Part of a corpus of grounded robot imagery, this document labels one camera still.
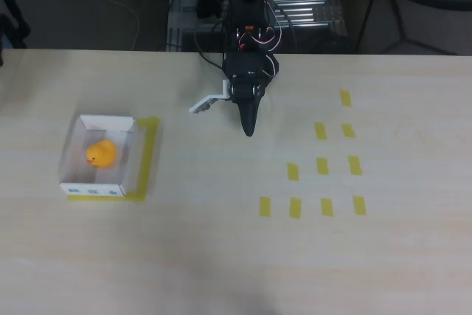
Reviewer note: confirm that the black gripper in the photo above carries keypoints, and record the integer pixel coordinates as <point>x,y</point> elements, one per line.
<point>245,102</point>

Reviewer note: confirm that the yellow rubber duck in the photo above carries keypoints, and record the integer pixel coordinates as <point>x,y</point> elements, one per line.
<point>102,153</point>

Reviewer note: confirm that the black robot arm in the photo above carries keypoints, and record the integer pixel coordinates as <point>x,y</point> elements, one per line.
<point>250,9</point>

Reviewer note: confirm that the white cardboard box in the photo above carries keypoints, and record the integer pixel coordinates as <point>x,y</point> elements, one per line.
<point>94,191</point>

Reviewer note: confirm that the yellow tape strip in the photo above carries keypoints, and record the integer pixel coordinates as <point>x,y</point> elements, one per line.
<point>345,98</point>
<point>265,207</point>
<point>320,131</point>
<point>293,171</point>
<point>348,130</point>
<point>359,205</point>
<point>327,207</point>
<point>322,166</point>
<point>295,207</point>
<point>355,165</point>

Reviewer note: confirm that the yellow L-shaped tape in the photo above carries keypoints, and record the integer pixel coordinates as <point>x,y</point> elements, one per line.
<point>149,152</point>

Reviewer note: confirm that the aluminium roller rack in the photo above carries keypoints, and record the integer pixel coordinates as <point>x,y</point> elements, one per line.
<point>306,1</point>

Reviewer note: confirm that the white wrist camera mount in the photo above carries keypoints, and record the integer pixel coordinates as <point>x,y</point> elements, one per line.
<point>204,104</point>

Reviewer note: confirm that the black table leg frame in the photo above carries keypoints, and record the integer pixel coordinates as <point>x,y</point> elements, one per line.
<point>400,23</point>

